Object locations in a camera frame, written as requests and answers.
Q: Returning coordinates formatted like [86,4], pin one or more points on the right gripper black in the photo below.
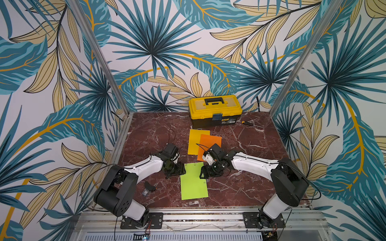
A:
[209,170]

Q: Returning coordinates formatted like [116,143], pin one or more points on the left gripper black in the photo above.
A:
[181,170]

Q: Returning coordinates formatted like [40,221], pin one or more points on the orange paper sheet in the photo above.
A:
[205,143]

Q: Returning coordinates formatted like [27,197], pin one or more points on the green paper sheet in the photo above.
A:
[192,186]

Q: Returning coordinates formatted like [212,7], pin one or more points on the yellow paper sheet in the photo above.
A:
[194,140]

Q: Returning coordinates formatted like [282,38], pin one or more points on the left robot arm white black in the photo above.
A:
[117,190]

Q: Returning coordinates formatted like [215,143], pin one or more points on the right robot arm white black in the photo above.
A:
[289,182]

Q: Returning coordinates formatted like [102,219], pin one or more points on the small black clip object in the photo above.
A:
[148,188]

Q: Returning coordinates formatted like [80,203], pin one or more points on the small screwdriver yellow black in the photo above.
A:
[247,123]

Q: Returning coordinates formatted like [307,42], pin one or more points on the yellow black toolbox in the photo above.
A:
[214,111]

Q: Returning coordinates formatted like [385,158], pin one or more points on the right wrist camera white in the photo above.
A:
[209,157]

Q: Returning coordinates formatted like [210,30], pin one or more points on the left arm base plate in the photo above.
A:
[150,220]

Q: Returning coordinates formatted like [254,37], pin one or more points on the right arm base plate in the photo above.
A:
[259,220]

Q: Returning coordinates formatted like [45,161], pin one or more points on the aluminium frame rail front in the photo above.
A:
[203,224]

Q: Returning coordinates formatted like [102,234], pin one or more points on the right aluminium corner post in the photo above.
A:
[325,20]

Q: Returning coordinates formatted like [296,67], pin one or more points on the aluminium corner post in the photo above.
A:
[89,35]
[325,20]

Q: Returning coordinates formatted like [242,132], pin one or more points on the left aluminium corner post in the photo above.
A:
[89,35]

